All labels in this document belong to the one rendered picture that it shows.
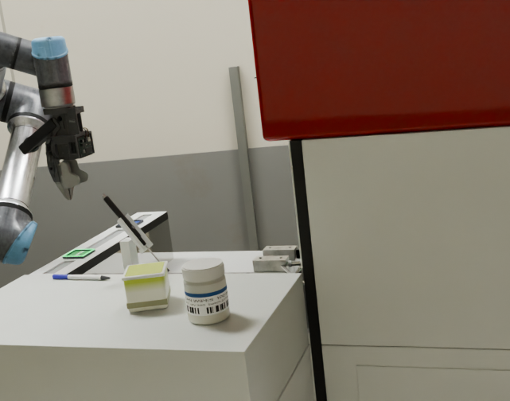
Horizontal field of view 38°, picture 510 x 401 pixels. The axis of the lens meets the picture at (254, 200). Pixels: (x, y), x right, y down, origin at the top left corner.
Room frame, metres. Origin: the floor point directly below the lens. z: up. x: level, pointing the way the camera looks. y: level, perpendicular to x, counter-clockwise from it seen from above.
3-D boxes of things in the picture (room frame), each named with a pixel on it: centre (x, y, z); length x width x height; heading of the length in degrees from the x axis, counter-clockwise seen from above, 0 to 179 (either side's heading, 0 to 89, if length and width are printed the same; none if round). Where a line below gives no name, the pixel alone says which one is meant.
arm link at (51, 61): (1.68, 0.41, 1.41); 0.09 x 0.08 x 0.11; 16
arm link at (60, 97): (1.68, 0.41, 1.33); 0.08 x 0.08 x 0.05
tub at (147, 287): (1.27, 0.21, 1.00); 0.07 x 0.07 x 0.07; 1
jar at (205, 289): (1.17, 0.10, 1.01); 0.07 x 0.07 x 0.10
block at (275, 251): (1.73, -0.05, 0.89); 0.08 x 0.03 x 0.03; 71
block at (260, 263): (1.65, -0.02, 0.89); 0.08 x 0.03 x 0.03; 71
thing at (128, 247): (1.42, 0.24, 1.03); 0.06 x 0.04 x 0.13; 71
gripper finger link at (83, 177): (1.69, 0.40, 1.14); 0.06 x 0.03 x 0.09; 71
